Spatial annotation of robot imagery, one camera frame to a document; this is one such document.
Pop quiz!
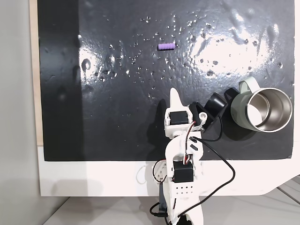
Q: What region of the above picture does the purple ribbed pen grip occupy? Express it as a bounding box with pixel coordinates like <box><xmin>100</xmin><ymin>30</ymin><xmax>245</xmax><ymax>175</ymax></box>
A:
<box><xmin>157</xmin><ymin>43</ymin><xmax>176</xmax><ymax>51</ymax></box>

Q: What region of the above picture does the thin white cable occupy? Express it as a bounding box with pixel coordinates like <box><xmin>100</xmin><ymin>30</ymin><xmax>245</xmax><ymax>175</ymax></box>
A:
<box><xmin>135</xmin><ymin>165</ymin><xmax>148</xmax><ymax>185</ymax></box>

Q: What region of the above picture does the black camera box with mount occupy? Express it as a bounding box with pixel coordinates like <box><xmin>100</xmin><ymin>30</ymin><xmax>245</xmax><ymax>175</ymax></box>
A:
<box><xmin>189</xmin><ymin>92</ymin><xmax>227</xmax><ymax>133</ymax></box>

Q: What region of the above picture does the black base clamp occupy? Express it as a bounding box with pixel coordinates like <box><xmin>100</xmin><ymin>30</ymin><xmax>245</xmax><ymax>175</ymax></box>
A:
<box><xmin>158</xmin><ymin>182</ymin><xmax>170</xmax><ymax>211</ymax></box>

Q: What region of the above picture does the black glossy mat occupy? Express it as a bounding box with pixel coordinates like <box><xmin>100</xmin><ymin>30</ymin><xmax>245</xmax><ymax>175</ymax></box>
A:
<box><xmin>37</xmin><ymin>0</ymin><xmax>295</xmax><ymax>162</ymax></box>

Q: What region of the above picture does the green steel-lined mug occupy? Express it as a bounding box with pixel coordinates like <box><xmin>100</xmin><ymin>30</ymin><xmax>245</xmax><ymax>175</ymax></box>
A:
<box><xmin>230</xmin><ymin>76</ymin><xmax>294</xmax><ymax>133</ymax></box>

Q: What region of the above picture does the white board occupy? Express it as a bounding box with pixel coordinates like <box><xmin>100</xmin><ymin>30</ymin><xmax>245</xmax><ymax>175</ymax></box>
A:
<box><xmin>37</xmin><ymin>145</ymin><xmax>300</xmax><ymax>197</ymax></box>

